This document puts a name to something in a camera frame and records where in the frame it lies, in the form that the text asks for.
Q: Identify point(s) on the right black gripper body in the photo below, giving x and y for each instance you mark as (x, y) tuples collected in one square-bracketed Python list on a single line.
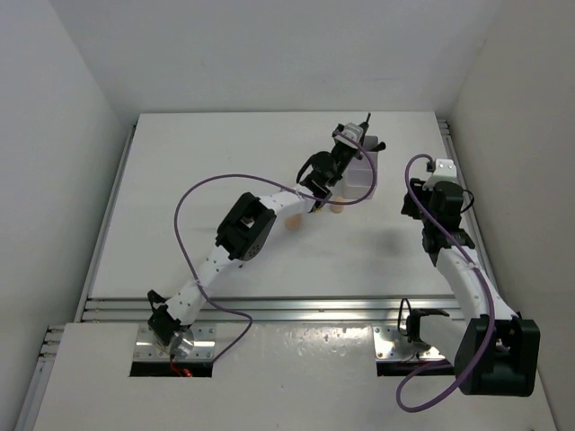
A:
[(421, 196)]

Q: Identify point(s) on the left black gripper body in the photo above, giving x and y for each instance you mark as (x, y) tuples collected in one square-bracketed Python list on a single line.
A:
[(340, 157)]

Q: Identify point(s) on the beige makeup sponge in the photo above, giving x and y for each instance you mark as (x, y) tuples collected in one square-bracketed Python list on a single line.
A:
[(294, 222), (338, 205)]

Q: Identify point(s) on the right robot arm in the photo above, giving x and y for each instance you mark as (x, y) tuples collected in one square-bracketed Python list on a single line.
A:
[(495, 351)]

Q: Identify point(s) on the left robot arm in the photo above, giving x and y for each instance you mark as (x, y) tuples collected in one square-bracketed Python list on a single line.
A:
[(243, 232)]

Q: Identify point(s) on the translucent white organizer box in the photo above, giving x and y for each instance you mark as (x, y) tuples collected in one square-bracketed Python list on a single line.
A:
[(357, 179)]

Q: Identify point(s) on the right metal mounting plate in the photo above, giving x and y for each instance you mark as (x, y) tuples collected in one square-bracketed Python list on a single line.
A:
[(391, 347)]

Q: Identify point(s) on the metal mounting plate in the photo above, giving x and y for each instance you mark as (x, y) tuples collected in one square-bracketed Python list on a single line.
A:
[(195, 344), (391, 347)]

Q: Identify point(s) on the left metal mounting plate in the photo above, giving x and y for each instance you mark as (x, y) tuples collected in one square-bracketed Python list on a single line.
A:
[(195, 344)]

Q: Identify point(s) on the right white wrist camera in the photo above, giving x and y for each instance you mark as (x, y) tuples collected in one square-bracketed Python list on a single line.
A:
[(440, 170)]

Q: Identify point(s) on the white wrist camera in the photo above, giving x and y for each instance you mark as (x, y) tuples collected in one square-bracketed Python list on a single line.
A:
[(350, 133), (440, 170)]

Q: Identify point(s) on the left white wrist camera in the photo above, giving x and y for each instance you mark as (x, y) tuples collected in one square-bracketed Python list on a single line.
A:
[(350, 133)]

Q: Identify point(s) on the aluminium rail frame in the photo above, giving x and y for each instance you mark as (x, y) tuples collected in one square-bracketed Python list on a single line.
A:
[(319, 297)]

